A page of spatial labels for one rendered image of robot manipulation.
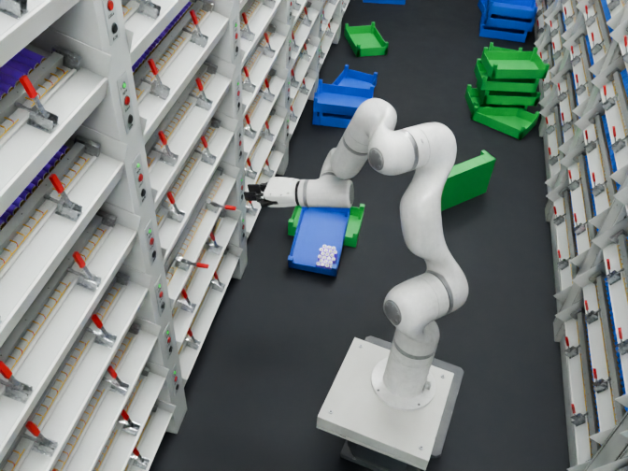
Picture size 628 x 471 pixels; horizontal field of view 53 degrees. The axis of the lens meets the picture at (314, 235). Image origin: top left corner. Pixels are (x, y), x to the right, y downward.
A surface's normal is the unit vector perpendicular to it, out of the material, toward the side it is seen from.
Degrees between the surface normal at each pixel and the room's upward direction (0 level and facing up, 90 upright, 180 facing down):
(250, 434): 0
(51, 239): 18
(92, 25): 90
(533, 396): 0
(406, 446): 4
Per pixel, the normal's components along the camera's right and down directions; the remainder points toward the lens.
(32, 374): 0.34, -0.63
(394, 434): 0.09, -0.76
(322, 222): -0.03, -0.45
